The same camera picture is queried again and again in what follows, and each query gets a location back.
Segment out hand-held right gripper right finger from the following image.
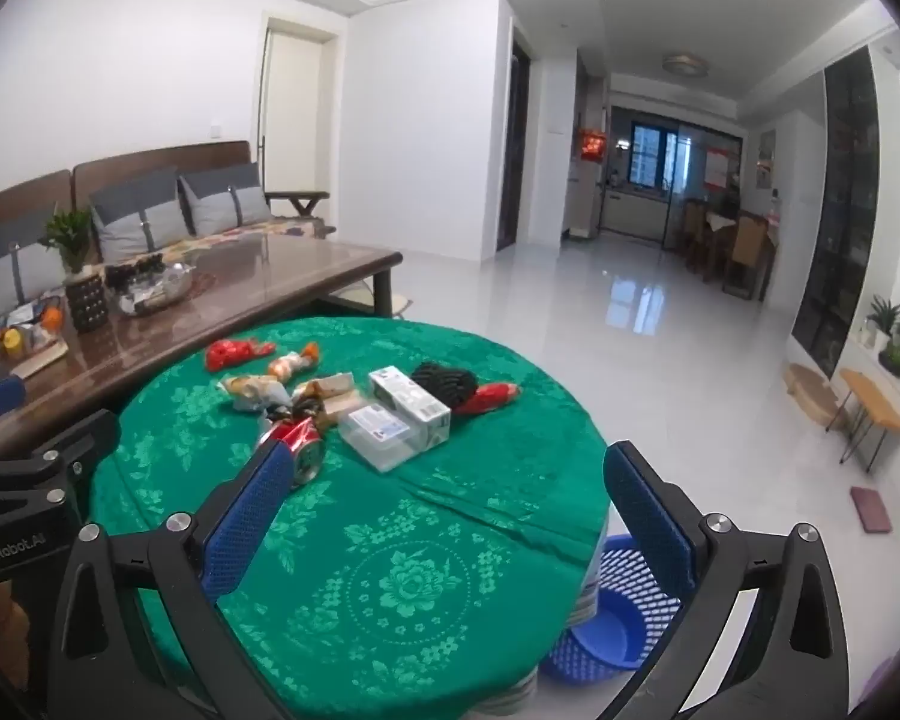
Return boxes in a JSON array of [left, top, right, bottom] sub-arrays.
[[602, 440, 867, 720]]

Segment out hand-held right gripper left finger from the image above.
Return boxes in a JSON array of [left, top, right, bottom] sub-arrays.
[[45, 436, 301, 720]]

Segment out red drink can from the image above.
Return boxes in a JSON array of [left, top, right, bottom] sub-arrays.
[[257, 414, 328, 482]]

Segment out blue plastic basket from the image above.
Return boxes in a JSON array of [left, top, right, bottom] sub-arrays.
[[541, 534, 691, 691]]

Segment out brown wrapper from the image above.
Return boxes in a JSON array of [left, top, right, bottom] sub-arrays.
[[291, 373, 361, 421]]

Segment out clear plastic box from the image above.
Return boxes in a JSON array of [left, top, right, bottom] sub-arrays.
[[337, 403, 430, 473]]

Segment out orange candy wrapper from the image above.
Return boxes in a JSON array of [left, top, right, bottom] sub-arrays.
[[268, 343, 322, 382]]

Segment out red plastic wrapper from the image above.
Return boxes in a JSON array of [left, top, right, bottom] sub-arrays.
[[206, 339, 277, 372], [450, 382, 522, 419]]

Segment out white carton box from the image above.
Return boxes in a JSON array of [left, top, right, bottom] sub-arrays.
[[367, 366, 451, 451]]

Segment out black mesh ball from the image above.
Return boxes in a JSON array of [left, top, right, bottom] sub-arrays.
[[410, 361, 479, 410]]

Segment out wooden tray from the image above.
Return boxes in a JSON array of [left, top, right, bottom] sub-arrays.
[[0, 330, 70, 383]]

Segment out striped under cloth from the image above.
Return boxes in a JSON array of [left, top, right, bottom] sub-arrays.
[[506, 540, 608, 717]]

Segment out black studded cup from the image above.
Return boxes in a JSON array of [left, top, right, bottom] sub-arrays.
[[64, 274, 110, 332]]

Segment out green floral tablecloth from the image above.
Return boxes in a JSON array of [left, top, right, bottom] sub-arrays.
[[88, 317, 612, 720]]

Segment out glass bowl with snacks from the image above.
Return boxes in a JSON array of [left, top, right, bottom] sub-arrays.
[[103, 251, 196, 316]]

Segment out small plant in white pot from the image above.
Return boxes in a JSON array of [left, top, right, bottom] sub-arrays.
[[39, 206, 95, 275]]

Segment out round wooden board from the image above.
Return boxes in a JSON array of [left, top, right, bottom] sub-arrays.
[[784, 362, 852, 432]]

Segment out maroon flat scale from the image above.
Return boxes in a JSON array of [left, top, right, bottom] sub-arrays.
[[849, 486, 892, 536]]

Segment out tan-backed dining chair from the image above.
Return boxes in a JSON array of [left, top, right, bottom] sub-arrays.
[[722, 214, 772, 301]]

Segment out dark wooden dining chair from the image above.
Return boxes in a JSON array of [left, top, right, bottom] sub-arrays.
[[679, 197, 713, 271]]

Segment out low bushy potted plant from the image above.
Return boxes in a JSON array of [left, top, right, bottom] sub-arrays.
[[877, 322, 900, 380]]

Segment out wooden sofa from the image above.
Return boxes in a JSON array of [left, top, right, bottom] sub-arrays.
[[0, 140, 338, 331]]

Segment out dining table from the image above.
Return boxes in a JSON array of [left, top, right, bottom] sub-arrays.
[[701, 206, 781, 256]]

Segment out spiky green potted plant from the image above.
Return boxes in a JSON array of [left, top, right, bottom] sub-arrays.
[[866, 296, 900, 350]]

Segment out wooden cross-legged bench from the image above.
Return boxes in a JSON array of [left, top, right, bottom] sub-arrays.
[[265, 190, 331, 220]]

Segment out dark glass cabinet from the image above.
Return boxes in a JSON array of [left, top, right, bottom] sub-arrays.
[[791, 45, 882, 380]]

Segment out window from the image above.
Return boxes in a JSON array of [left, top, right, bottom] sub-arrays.
[[628, 120, 691, 192]]

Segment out white door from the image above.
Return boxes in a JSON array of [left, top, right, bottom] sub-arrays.
[[255, 17, 342, 200]]

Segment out dark wooden door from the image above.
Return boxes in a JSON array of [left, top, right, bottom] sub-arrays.
[[497, 26, 533, 252]]

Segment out wooden stool with wire legs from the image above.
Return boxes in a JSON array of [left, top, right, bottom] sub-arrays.
[[836, 367, 900, 475]]

